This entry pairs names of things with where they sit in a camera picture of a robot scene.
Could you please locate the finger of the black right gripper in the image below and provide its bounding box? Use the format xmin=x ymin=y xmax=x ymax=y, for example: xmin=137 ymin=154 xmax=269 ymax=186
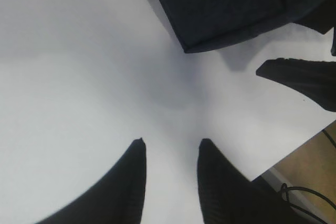
xmin=256 ymin=58 xmax=335 ymax=111

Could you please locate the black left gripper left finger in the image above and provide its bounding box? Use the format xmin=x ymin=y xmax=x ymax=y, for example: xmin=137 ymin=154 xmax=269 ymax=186
xmin=41 ymin=138 xmax=146 ymax=223

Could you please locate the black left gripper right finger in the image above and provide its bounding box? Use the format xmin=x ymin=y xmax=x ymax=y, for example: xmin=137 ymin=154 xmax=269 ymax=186
xmin=197 ymin=138 xmax=309 ymax=223

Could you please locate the navy blue lunch bag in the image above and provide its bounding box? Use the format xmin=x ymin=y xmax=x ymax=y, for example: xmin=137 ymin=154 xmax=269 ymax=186
xmin=159 ymin=0 xmax=325 ymax=54

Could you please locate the black floor cable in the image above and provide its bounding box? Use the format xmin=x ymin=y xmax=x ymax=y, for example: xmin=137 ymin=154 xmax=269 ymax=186
xmin=280 ymin=128 xmax=336 ymax=219

